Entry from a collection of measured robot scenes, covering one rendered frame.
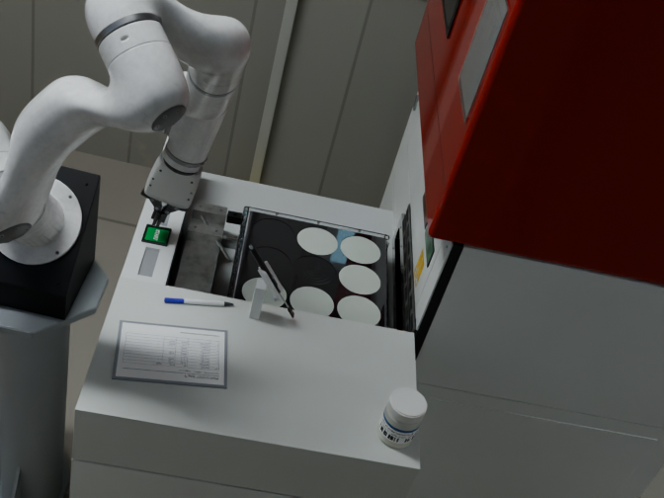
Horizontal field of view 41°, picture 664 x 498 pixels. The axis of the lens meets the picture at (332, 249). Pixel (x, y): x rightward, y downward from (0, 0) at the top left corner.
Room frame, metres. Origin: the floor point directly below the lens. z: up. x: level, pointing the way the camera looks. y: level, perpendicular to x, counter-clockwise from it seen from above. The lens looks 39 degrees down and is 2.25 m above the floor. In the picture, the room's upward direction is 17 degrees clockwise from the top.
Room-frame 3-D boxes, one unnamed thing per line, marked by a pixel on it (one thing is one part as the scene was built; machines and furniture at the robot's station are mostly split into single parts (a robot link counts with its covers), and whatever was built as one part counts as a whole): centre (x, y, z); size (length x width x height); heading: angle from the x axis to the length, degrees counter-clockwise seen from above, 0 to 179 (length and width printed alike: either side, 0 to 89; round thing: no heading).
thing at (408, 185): (1.79, -0.17, 1.02); 0.81 x 0.03 x 0.40; 8
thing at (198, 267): (1.51, 0.28, 0.87); 0.36 x 0.08 x 0.03; 8
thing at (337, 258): (1.56, 0.02, 0.90); 0.34 x 0.34 x 0.01; 8
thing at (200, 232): (1.58, 0.30, 0.89); 0.08 x 0.03 x 0.03; 98
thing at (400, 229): (1.61, -0.18, 0.89); 0.44 x 0.02 x 0.10; 8
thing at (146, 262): (1.58, 0.39, 0.89); 0.55 x 0.09 x 0.14; 8
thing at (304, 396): (1.17, 0.07, 0.89); 0.62 x 0.35 x 0.14; 98
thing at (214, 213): (1.66, 0.31, 0.89); 0.08 x 0.03 x 0.03; 98
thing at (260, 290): (1.31, 0.10, 1.03); 0.06 x 0.04 x 0.13; 98
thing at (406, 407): (1.10, -0.21, 1.01); 0.07 x 0.07 x 0.10
